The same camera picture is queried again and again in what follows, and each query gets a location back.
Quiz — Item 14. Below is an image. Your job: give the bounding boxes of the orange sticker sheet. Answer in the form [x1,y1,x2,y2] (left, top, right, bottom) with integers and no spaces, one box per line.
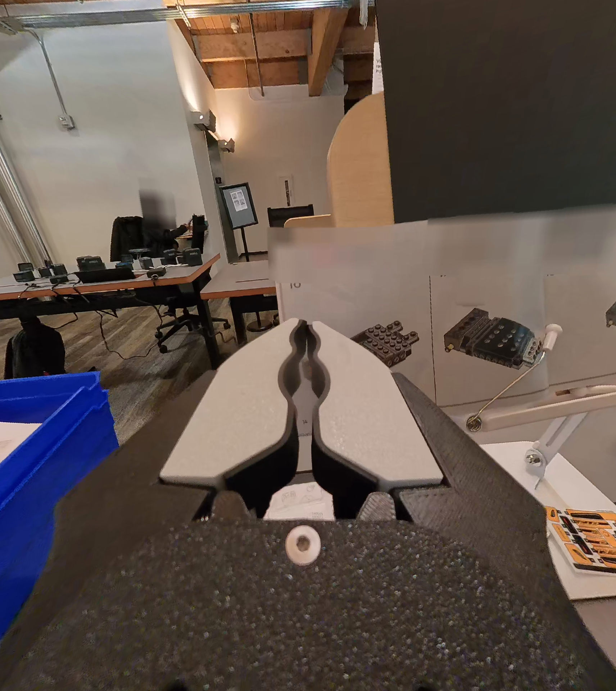
[544,503,616,577]

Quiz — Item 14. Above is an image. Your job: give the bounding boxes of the brown-edged office desk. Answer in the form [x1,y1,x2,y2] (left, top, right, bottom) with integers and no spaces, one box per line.
[200,261,279,347]
[0,253,222,370]

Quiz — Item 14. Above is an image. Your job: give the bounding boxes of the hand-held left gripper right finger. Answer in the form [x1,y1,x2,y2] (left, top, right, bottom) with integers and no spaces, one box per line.
[310,321,445,490]

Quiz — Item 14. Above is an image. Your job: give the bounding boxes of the wall lamps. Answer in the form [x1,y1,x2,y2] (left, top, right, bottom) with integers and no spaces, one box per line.
[194,109,236,154]

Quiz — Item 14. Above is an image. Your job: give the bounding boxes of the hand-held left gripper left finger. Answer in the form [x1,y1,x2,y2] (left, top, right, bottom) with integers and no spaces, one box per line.
[159,319,309,488]

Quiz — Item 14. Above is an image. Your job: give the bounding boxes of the black backpack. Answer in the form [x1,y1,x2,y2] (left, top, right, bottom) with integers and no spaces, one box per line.
[4,317,67,380]

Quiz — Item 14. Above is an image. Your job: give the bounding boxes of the blue plastic bin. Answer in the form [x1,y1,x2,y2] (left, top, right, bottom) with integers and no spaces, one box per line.
[0,370,121,656]

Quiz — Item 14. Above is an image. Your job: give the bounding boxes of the group of black devices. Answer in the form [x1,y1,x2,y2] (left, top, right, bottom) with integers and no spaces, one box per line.
[12,245,204,286]

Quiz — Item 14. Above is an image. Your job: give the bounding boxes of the opened printed paper bag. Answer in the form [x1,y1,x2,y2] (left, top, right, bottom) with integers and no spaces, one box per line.
[264,482,337,521]

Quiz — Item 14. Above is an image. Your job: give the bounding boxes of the black office chair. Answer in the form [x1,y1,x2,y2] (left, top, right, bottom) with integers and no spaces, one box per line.
[155,278,231,355]

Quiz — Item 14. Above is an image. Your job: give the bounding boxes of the toy instruction booklet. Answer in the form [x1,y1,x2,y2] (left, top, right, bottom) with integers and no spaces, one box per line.
[276,205,616,473]

